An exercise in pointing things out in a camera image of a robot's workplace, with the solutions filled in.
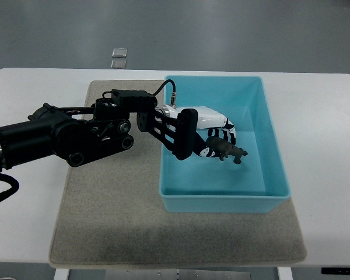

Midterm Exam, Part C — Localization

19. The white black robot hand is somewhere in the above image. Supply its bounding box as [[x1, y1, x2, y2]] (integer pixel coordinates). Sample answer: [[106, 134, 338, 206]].
[[162, 105, 237, 161]]

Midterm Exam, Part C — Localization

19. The brown toy hippo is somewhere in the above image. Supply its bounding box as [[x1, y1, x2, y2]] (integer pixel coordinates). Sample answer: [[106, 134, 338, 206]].
[[206, 136, 248, 165]]

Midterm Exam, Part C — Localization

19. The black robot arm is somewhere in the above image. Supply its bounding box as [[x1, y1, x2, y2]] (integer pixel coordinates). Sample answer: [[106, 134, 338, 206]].
[[0, 89, 187, 172]]

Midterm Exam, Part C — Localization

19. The blue plastic box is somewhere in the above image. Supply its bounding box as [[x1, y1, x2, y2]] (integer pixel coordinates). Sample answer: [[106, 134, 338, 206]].
[[159, 76, 291, 213]]

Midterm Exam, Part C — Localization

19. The lower silver floor plate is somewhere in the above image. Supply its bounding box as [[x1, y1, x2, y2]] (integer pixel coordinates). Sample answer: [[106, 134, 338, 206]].
[[111, 59, 127, 69]]

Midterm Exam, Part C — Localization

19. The silver floor plate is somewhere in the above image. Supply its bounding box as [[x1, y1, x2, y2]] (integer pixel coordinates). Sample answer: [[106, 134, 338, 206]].
[[111, 59, 127, 69], [111, 48, 128, 58]]

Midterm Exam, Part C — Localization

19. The upper silver floor plate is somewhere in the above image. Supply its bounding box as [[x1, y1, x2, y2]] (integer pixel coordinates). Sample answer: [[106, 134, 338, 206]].
[[111, 48, 128, 58]]

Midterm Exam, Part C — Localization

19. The grey felt mat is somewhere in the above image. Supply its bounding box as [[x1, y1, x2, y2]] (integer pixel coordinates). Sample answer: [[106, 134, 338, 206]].
[[48, 80, 307, 267]]

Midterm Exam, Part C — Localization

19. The black table control panel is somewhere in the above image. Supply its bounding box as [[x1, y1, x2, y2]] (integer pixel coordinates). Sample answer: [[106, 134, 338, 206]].
[[321, 267, 350, 275]]

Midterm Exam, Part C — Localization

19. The metal table frame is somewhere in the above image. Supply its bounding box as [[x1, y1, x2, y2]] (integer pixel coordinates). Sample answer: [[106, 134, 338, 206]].
[[53, 267, 294, 279]]

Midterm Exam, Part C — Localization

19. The black braided cable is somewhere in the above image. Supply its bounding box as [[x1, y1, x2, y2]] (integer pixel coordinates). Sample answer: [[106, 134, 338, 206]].
[[0, 173, 20, 208]]

